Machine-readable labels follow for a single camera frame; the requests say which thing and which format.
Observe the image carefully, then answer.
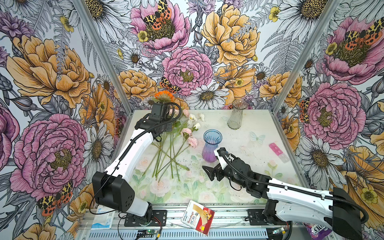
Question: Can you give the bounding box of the aluminium frame post right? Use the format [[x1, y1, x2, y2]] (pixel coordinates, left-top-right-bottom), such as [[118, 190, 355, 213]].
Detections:
[[271, 0, 341, 114]]

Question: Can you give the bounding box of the clear glass vase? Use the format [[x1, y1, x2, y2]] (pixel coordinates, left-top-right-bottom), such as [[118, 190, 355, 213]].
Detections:
[[227, 99, 248, 130]]

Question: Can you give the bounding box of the red white bandage box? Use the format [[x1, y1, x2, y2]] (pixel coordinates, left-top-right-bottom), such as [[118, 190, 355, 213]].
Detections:
[[181, 200, 215, 236]]

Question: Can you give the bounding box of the white blue surgical packet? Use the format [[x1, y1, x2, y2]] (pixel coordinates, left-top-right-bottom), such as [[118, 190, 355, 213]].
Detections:
[[91, 205, 116, 230]]

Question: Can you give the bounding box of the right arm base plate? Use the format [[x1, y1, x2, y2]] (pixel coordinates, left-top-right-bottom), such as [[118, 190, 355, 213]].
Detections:
[[245, 209, 269, 226]]

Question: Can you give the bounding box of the purple blue glass vase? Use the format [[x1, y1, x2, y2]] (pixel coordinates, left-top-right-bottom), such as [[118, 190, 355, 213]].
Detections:
[[202, 129, 223, 163]]

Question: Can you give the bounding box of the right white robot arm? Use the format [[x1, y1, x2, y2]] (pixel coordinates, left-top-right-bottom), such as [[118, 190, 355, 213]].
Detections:
[[203, 148, 369, 240]]

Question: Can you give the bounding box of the purple candy bag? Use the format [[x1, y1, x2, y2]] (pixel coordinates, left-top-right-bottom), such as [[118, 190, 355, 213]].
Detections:
[[303, 223, 332, 240]]

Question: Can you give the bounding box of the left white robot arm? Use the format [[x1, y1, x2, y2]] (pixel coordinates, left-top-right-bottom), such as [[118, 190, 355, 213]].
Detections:
[[92, 102, 183, 225]]

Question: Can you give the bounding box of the aluminium frame post left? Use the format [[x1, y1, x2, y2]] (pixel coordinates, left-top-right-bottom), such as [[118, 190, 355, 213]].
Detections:
[[74, 1, 134, 117]]

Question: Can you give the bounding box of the pink carnation pair stem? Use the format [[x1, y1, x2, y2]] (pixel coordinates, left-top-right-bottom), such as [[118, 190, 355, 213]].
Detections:
[[153, 128, 198, 181]]

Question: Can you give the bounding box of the aluminium frame post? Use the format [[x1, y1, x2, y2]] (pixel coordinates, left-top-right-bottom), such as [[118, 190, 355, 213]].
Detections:
[[74, 1, 134, 117], [271, 0, 341, 114]]

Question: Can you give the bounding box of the white small flower stem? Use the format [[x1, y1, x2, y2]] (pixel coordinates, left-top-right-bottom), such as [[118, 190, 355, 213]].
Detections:
[[169, 110, 204, 180]]

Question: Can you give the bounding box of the green circuit board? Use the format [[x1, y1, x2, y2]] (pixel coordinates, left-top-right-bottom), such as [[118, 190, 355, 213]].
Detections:
[[135, 230, 162, 240]]

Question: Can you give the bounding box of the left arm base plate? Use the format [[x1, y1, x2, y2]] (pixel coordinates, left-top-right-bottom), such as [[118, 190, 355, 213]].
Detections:
[[124, 210, 168, 227]]

